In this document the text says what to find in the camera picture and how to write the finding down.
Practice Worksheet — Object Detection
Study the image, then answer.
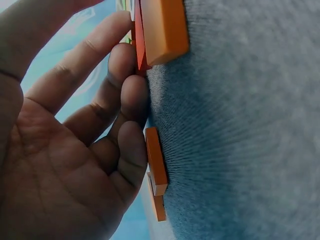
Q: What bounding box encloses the person's left hand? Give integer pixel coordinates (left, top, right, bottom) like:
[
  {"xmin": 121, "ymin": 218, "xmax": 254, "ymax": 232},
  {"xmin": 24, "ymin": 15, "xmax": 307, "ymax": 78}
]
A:
[{"xmin": 0, "ymin": 0, "xmax": 150, "ymax": 240}]

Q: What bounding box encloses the flat orange rectangular block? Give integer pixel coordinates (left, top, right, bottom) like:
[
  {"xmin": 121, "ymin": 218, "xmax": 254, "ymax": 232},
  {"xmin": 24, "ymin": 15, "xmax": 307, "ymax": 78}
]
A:
[{"xmin": 145, "ymin": 126, "xmax": 168, "ymax": 197}]

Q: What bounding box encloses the flat red-orange piece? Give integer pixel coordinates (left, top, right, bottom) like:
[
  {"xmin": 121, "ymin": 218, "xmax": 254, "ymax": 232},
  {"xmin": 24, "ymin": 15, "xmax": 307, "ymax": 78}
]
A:
[{"xmin": 134, "ymin": 0, "xmax": 153, "ymax": 77}]

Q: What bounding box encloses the small light orange block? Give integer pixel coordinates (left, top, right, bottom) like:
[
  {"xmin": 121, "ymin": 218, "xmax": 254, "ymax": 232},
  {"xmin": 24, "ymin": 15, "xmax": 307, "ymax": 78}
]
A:
[{"xmin": 147, "ymin": 171, "xmax": 167, "ymax": 222}]

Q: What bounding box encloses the thick orange block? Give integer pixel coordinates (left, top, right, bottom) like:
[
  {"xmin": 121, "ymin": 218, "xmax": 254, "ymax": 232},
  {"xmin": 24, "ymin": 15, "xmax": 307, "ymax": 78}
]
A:
[{"xmin": 139, "ymin": 0, "xmax": 191, "ymax": 67}]

